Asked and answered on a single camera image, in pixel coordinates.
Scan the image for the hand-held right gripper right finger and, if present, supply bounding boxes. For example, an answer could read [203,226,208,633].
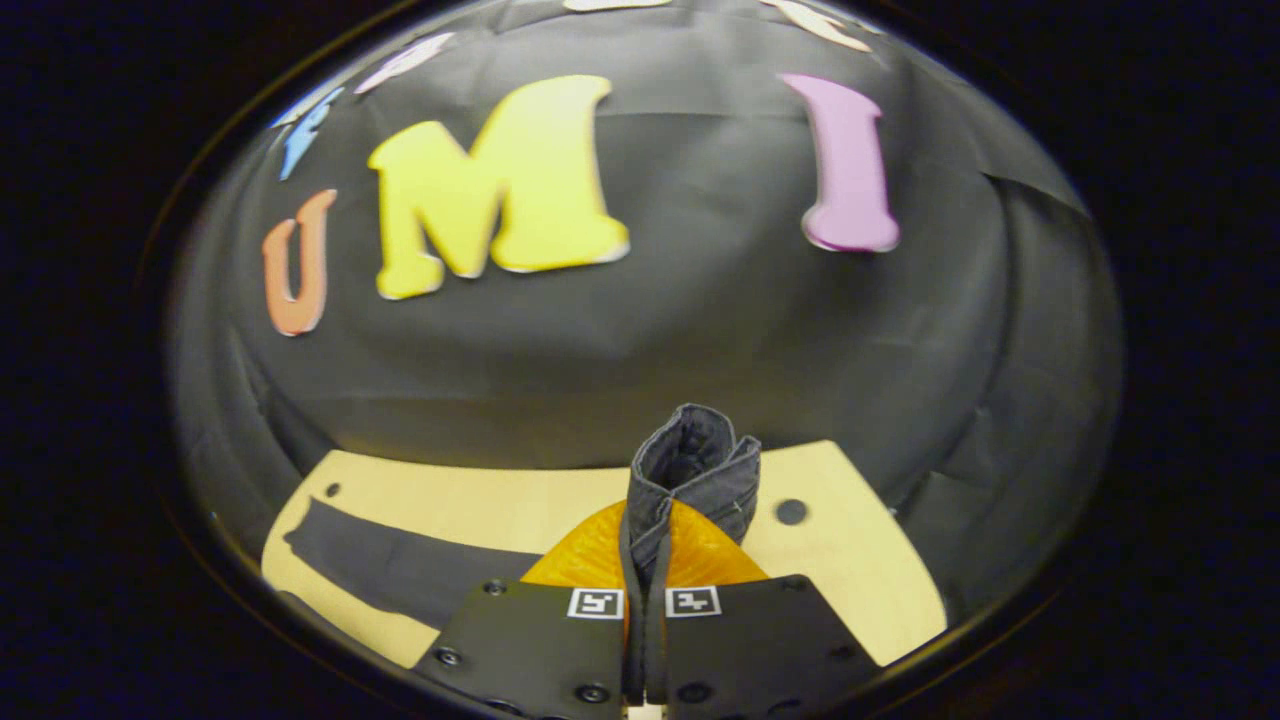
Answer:
[648,500,881,720]

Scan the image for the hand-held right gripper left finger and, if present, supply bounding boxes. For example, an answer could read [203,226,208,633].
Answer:
[413,500,646,720]

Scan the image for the dark jeans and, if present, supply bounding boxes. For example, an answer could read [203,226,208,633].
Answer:
[285,403,763,631]

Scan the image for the black backdrop cloth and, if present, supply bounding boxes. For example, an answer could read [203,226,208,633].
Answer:
[165,0,1126,621]

